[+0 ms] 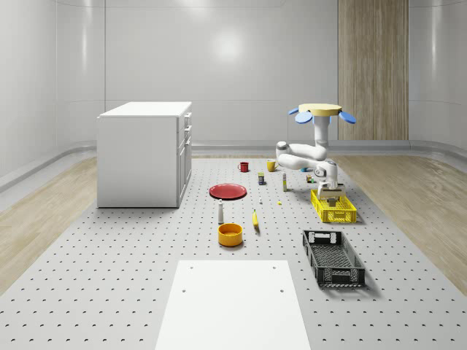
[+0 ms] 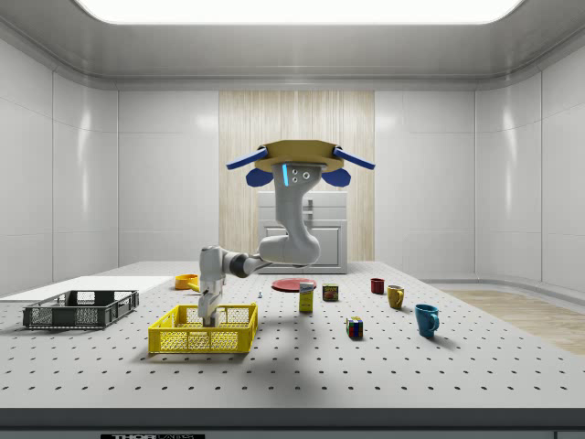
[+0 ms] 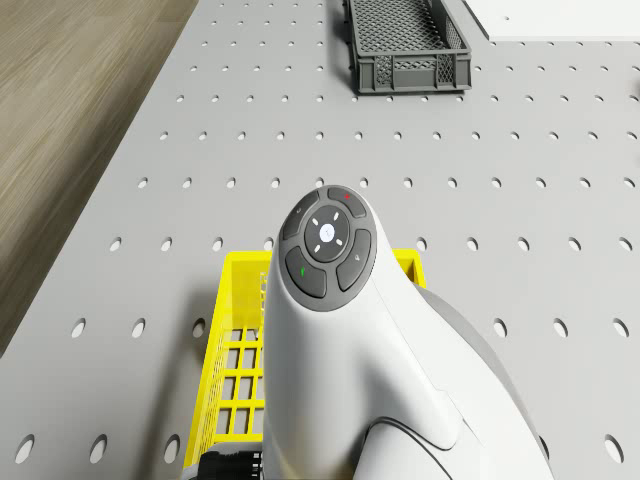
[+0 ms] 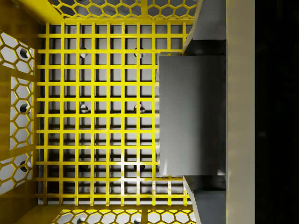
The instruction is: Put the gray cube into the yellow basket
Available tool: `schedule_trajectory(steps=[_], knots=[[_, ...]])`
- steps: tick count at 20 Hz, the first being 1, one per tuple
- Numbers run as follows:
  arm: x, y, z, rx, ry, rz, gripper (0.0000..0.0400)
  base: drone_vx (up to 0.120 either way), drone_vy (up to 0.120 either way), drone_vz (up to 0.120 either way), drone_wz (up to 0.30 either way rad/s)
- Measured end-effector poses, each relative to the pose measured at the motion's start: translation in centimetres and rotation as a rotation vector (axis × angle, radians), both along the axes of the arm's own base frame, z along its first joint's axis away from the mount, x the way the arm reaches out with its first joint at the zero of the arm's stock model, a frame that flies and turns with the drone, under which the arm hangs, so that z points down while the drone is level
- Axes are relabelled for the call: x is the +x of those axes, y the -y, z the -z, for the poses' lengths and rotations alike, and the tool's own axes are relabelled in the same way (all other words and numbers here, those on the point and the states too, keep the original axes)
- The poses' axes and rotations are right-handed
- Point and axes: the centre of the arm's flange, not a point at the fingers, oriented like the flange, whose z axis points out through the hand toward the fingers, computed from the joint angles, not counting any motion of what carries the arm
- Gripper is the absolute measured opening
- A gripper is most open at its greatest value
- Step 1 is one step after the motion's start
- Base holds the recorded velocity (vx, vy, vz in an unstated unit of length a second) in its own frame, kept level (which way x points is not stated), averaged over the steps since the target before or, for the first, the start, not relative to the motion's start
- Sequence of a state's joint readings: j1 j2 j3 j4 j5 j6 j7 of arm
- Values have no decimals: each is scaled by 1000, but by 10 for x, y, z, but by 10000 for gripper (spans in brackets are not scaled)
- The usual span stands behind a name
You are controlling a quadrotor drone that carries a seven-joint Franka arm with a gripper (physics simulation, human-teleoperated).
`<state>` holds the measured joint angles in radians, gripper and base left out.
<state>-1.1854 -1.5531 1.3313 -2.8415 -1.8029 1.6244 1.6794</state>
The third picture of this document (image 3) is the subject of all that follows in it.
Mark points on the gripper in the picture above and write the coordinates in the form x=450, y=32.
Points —
x=230, y=465

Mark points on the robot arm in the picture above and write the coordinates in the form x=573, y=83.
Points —
x=350, y=360

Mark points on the yellow basket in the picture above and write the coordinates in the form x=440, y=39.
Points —
x=240, y=272

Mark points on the dark grey basket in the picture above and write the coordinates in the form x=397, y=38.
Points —
x=400, y=70

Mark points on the white board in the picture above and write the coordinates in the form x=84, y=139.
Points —
x=560, y=20

